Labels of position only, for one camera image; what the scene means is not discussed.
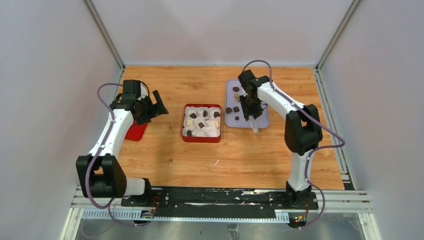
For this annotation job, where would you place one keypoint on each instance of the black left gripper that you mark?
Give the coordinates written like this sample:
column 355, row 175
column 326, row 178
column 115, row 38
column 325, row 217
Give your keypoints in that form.
column 158, row 106

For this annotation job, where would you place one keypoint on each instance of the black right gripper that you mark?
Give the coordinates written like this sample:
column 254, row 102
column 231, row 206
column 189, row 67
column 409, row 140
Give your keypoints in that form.
column 249, row 112

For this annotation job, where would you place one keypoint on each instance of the steel tongs with grey handle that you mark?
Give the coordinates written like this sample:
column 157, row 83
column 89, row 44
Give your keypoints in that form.
column 253, row 124

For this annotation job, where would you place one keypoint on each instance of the red box lid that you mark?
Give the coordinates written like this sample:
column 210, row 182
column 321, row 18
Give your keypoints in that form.
column 136, row 131

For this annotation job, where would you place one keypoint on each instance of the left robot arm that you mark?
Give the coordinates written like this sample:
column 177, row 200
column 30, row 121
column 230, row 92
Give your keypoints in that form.
column 99, row 171

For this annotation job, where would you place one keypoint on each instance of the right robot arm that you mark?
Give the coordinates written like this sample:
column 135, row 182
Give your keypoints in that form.
column 302, row 132

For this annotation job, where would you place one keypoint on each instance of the lavender plastic tray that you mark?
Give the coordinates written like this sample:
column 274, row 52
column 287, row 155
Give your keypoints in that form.
column 262, row 121

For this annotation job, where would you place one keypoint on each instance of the red box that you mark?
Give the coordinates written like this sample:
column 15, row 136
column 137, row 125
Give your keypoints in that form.
column 202, row 139

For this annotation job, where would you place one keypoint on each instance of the white paper liner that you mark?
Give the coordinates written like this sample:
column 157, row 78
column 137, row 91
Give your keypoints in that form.
column 209, row 131

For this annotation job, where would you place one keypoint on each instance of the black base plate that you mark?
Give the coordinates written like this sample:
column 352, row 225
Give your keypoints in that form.
column 218, row 203

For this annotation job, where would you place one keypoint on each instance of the aluminium frame rail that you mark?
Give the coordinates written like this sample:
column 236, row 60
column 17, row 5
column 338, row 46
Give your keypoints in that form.
column 329, row 201

